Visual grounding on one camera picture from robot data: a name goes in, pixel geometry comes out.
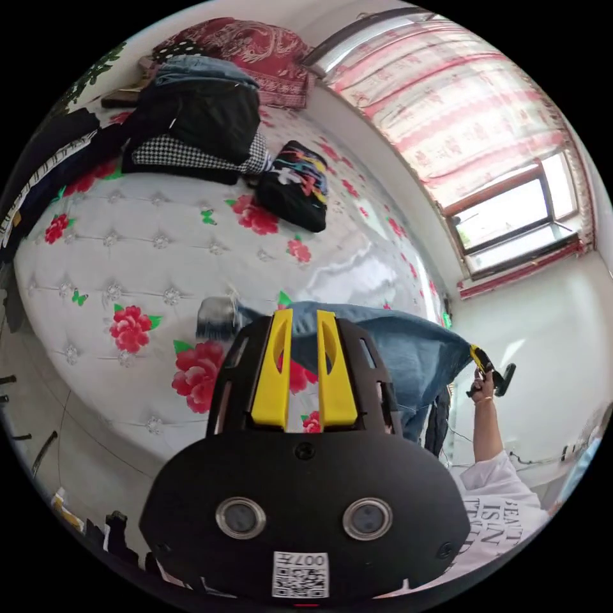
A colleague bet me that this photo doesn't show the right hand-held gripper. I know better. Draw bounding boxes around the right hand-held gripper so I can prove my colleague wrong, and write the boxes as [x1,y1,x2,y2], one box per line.
[465,343,504,399]

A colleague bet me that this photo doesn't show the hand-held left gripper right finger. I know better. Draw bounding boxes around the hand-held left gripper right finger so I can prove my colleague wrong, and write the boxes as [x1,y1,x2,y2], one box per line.
[316,310,358,428]

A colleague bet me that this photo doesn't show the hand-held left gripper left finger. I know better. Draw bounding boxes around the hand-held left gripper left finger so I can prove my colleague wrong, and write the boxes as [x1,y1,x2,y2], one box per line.
[250,308,294,427]

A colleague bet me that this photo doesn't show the blue jeans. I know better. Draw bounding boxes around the blue jeans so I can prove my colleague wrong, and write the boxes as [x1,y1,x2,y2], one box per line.
[196,296,475,444]

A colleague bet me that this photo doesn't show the person's right forearm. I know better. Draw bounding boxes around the person's right forearm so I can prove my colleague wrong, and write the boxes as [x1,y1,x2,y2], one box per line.
[473,400,510,468]

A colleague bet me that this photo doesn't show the person's right hand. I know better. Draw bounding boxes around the person's right hand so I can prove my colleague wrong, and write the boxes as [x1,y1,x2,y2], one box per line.
[471,367,495,407]

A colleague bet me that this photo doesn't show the window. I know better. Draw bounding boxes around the window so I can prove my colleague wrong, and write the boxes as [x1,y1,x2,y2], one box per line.
[443,148,594,288]

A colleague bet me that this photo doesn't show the person's body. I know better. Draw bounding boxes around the person's body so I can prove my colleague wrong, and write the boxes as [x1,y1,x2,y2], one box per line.
[445,449,552,583]

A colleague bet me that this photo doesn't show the black garment with colourful print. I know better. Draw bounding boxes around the black garment with colourful print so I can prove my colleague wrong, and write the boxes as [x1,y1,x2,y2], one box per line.
[245,139,330,234]

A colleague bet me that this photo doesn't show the bed with floral sheet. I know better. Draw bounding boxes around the bed with floral sheet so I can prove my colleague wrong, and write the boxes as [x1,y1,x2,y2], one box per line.
[8,98,457,487]

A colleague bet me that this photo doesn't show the pink striped curtain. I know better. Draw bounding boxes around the pink striped curtain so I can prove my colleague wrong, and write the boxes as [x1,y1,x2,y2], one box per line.
[302,11,593,211]

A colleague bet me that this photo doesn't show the pile of dark striped clothes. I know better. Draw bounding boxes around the pile of dark striped clothes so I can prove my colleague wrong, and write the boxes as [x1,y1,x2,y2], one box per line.
[0,107,126,262]

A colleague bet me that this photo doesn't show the red patterned pillow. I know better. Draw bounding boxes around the red patterned pillow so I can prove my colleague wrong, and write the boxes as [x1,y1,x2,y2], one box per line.
[152,17,316,110]

